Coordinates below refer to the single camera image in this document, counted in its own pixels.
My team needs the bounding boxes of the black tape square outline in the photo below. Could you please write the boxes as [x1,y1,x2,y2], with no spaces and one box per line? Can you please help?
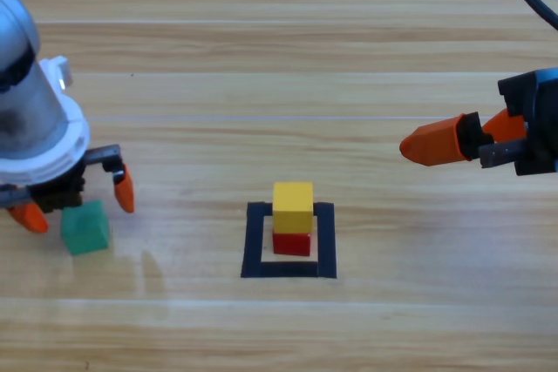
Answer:
[240,200,337,280]

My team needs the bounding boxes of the green wooden cube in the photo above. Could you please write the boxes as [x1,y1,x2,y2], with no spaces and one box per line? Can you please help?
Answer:
[59,199,112,256]

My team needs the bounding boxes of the red wooden cube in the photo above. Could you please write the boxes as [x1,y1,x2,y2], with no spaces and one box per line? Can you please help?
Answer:
[272,227,313,258]

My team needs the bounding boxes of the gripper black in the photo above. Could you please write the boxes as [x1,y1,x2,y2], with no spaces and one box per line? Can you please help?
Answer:
[0,143,137,235]
[398,66,558,178]

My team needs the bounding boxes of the yellow wooden cube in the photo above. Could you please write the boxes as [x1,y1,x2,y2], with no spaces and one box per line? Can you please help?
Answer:
[272,181,315,234]

